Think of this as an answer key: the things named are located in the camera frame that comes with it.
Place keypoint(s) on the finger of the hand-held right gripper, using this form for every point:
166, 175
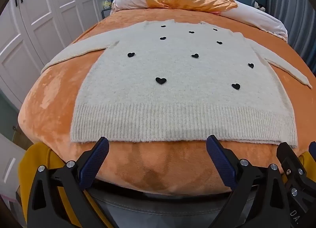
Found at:
288, 158

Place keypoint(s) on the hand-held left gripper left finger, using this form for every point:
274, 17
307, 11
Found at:
95, 161

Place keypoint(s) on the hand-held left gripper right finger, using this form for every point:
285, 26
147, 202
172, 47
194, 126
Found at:
221, 161

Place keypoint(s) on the cream sweater with black hearts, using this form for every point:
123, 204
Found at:
172, 94

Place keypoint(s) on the orange plush blanket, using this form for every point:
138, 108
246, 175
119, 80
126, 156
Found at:
49, 106

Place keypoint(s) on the grey stitched fabric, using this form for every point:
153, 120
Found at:
160, 208

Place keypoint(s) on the white storage box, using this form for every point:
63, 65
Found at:
8, 166

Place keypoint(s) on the white quilt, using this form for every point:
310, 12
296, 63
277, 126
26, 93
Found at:
259, 21

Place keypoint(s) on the grey curtain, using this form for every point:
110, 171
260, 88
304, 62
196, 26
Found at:
291, 8

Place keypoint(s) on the small plush toy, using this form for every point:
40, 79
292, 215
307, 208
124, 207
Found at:
259, 5

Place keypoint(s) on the white wardrobe doors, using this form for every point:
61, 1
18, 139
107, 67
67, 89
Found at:
49, 8

